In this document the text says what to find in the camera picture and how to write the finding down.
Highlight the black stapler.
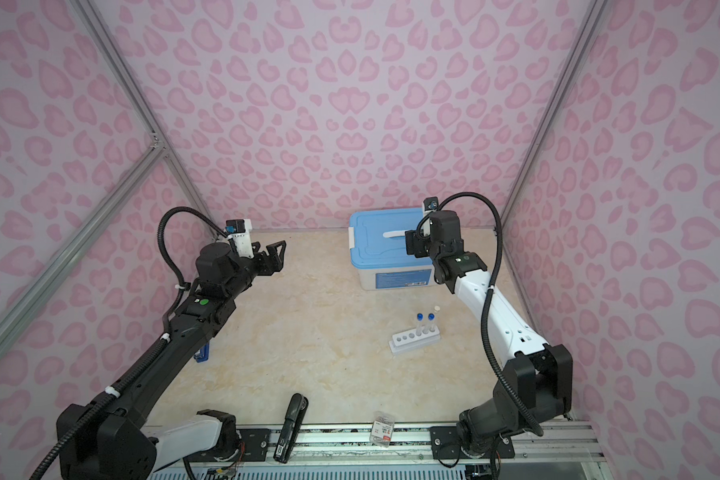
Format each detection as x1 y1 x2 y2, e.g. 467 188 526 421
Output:
273 393 309 464

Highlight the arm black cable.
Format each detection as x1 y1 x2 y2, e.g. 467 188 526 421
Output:
437 191 544 438
157 206 229 295

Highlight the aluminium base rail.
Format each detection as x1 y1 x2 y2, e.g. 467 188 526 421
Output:
86 419 613 480

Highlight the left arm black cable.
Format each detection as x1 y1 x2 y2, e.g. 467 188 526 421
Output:
157 206 229 295

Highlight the blue plastic bin lid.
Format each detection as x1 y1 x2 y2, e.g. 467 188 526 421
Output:
349 208 427 270

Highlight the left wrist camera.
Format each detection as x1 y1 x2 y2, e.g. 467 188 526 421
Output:
225 219 254 259

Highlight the white plastic storage bin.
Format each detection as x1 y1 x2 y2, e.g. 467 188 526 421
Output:
358 266 434 291

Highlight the clear box red label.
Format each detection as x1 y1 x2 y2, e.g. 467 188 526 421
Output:
369 411 396 448

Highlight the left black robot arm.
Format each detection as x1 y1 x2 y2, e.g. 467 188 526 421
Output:
31 241 286 479

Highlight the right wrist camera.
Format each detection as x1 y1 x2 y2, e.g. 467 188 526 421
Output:
422 196 439 219

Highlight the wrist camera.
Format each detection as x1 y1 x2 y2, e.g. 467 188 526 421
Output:
225 219 254 259
422 196 439 219

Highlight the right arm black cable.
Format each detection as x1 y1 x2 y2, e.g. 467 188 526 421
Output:
437 191 544 438

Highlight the blue handled tool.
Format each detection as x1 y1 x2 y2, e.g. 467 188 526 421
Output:
193 343 210 363

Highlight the white test tube rack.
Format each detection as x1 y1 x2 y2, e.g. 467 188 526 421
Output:
389 328 441 355

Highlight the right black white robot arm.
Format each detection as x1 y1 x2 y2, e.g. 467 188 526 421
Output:
405 210 573 462

